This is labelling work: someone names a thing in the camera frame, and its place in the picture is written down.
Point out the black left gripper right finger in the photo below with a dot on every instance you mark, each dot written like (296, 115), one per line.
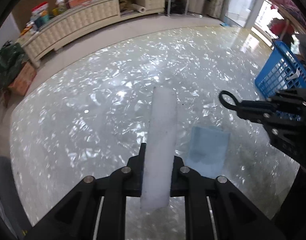
(215, 208)

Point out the white paper towel roll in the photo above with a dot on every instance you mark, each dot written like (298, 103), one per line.
(138, 8)

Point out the cardboard box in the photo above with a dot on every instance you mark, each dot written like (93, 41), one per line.
(21, 83)

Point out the light blue sponge cloth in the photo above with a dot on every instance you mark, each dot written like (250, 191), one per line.
(207, 150)

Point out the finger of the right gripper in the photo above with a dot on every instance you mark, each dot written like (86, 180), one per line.
(263, 112)
(296, 96)

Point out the cream tv cabinet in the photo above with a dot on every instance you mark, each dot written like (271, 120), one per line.
(82, 20)

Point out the pink jacket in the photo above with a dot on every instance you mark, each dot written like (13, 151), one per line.
(291, 7)

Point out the dark green plastic bag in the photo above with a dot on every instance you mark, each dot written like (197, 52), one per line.
(12, 59)

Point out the blue plastic laundry basket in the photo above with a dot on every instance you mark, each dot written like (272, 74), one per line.
(281, 71)

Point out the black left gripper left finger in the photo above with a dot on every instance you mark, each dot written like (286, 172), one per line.
(94, 208)

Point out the white sponge block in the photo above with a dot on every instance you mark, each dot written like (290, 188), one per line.
(160, 150)

